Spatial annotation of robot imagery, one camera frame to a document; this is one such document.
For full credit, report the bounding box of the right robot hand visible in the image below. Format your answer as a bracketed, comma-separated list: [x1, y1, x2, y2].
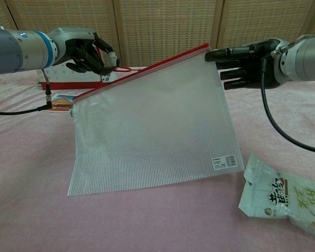
[204, 38, 282, 90]

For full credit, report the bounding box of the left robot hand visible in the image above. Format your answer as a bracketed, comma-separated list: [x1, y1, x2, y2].
[47, 27, 121, 75]

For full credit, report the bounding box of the dark red cable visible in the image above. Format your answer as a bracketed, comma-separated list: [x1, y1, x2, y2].
[109, 65, 133, 73]

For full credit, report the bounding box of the white mesh zipper pouch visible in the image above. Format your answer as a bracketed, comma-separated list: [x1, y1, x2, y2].
[67, 43, 246, 197]

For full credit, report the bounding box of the pale green snack bag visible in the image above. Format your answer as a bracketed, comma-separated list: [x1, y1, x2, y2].
[237, 153, 315, 235]

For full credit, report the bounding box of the red desk calendar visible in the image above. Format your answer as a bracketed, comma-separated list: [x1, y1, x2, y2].
[36, 43, 116, 91]

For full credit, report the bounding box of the small white plastic device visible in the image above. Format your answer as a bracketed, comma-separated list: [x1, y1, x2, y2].
[101, 73, 119, 84]

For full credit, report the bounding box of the palace photo postcard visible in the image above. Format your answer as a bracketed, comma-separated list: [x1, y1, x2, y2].
[40, 93, 79, 113]

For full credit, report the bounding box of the pink tablecloth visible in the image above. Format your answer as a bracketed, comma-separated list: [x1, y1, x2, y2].
[0, 64, 315, 252]

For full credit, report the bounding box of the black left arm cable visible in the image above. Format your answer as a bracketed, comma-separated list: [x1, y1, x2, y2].
[0, 68, 54, 116]

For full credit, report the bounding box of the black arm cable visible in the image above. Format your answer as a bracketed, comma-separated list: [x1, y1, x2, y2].
[260, 58, 315, 155]
[0, 68, 54, 116]

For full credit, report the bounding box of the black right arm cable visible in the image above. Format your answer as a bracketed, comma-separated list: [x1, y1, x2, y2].
[260, 58, 315, 155]

